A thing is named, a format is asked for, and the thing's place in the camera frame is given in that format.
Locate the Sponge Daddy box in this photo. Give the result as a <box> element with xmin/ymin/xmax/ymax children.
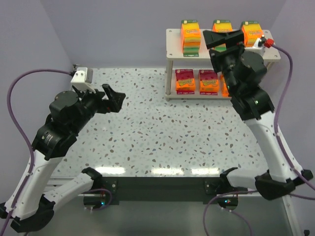
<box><xmin>240</xmin><ymin>21</ymin><xmax>263</xmax><ymax>47</ymax></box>
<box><xmin>212</xmin><ymin>20</ymin><xmax>233</xmax><ymax>52</ymax></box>

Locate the orange green Scrub Daddy box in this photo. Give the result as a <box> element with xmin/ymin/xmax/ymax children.
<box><xmin>180</xmin><ymin>20</ymin><xmax>201</xmax><ymax>57</ymax></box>

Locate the orange magenta Scrub Mommy box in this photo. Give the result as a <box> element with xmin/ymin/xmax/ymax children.
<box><xmin>175</xmin><ymin>69</ymin><xmax>196</xmax><ymax>94</ymax></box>

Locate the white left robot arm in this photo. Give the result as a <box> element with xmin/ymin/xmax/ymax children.
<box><xmin>0</xmin><ymin>84</ymin><xmax>126</xmax><ymax>233</ymax></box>

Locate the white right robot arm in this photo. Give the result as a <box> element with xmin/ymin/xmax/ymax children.
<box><xmin>203</xmin><ymin>30</ymin><xmax>314</xmax><ymax>200</ymax></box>

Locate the white two-tier shelf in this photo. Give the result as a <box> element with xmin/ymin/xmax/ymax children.
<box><xmin>164</xmin><ymin>29</ymin><xmax>282</xmax><ymax>103</ymax></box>

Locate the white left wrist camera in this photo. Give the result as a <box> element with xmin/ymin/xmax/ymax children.
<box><xmin>71</xmin><ymin>67</ymin><xmax>96</xmax><ymax>93</ymax></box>

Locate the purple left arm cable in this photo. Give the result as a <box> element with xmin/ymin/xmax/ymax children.
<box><xmin>0</xmin><ymin>68</ymin><xmax>113</xmax><ymax>236</ymax></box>

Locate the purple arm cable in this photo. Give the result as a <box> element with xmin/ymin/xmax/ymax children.
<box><xmin>203</xmin><ymin>40</ymin><xmax>315</xmax><ymax>236</ymax></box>
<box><xmin>0</xmin><ymin>68</ymin><xmax>113</xmax><ymax>236</ymax></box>

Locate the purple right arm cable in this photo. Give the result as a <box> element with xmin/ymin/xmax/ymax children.
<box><xmin>203</xmin><ymin>40</ymin><xmax>315</xmax><ymax>236</ymax></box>

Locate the aluminium frame rail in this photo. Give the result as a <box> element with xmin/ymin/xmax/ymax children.
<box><xmin>282</xmin><ymin>195</ymin><xmax>304</xmax><ymax>236</ymax></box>

